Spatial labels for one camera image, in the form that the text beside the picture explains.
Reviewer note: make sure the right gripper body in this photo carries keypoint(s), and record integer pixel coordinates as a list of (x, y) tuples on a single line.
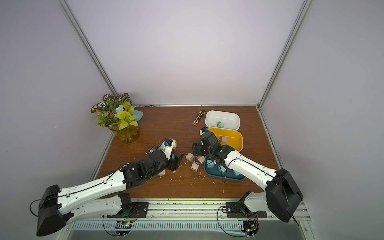
[(206, 148)]

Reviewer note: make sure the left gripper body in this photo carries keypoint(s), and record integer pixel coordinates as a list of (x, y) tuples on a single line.
[(170, 164)]

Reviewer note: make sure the teal plug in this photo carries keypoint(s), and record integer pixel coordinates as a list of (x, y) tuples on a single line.
[(210, 164)]

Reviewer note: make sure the green plug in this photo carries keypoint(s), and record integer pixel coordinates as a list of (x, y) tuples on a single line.
[(220, 125)]

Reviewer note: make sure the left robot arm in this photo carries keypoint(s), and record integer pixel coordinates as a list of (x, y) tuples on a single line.
[(59, 207)]

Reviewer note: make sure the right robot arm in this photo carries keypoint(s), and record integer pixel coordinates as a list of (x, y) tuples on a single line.
[(283, 195)]

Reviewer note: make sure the dark teal storage box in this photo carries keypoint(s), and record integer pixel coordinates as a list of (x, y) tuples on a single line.
[(218, 172)]

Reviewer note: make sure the yellow storage box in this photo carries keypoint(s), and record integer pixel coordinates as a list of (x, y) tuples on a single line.
[(235, 139)]

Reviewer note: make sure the white storage box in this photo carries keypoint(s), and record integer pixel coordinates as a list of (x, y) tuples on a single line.
[(230, 120)]

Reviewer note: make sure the light blue oval object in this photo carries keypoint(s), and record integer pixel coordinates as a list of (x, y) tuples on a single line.
[(138, 114)]

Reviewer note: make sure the artificial plant in amber vase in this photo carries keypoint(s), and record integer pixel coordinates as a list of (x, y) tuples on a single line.
[(115, 114)]

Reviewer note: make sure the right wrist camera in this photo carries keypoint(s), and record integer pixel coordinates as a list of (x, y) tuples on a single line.
[(204, 130)]

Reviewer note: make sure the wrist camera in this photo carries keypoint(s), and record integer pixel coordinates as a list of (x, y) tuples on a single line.
[(169, 148), (204, 130)]

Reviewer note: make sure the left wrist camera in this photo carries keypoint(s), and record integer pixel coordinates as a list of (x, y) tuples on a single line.
[(169, 148)]

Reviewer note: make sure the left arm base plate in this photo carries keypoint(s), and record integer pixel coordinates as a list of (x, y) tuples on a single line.
[(138, 210)]

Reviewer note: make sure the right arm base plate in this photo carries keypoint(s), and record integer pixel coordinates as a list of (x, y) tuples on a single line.
[(237, 210)]

